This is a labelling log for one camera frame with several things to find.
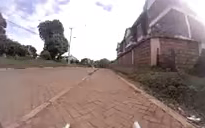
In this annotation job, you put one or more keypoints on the grass strip beyond road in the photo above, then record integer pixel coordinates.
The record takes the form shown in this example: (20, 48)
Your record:
(23, 62)

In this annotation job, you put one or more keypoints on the grey-brown paved road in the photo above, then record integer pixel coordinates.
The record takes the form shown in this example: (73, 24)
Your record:
(23, 90)

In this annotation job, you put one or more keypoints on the robot's own part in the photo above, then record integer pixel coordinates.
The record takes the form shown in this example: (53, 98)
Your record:
(136, 125)
(67, 126)

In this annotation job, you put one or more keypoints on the large dark tree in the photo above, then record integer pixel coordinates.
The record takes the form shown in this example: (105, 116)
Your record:
(53, 38)

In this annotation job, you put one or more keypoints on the pale kerb beside verge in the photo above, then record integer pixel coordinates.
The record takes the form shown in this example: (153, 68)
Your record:
(150, 98)

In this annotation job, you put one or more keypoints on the weedy grass verge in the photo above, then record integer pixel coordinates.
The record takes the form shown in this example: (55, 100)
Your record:
(163, 86)

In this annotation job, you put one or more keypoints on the multi-storey building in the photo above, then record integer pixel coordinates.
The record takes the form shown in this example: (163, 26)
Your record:
(170, 20)

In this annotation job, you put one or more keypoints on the distant row of trees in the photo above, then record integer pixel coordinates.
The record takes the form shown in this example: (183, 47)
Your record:
(101, 62)

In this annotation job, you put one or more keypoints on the utility pole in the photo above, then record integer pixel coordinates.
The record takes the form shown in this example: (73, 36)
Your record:
(70, 43)

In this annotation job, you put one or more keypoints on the red brick path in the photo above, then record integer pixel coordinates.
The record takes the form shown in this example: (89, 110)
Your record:
(103, 100)

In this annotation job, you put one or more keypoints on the concrete kerb beside road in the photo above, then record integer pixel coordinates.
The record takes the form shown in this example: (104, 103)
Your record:
(40, 107)

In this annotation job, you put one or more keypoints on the white litter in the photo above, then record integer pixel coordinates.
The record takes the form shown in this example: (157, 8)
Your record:
(193, 118)

